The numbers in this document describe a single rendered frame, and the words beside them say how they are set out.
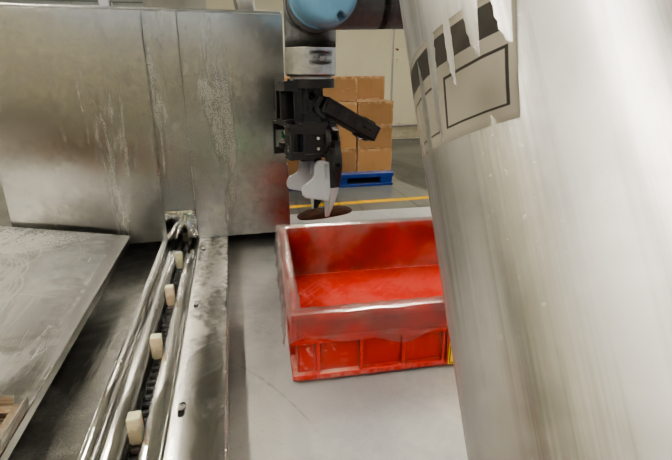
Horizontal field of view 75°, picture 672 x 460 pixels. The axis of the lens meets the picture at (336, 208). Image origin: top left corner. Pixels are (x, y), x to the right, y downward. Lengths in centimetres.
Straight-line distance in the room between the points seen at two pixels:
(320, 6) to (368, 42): 701
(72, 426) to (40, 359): 8
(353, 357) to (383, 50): 716
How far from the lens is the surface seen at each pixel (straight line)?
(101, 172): 95
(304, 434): 54
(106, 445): 53
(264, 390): 59
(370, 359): 60
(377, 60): 758
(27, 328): 67
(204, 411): 51
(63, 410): 64
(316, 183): 67
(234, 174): 92
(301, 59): 65
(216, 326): 64
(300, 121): 66
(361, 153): 477
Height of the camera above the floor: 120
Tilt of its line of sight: 17 degrees down
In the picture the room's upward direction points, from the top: straight up
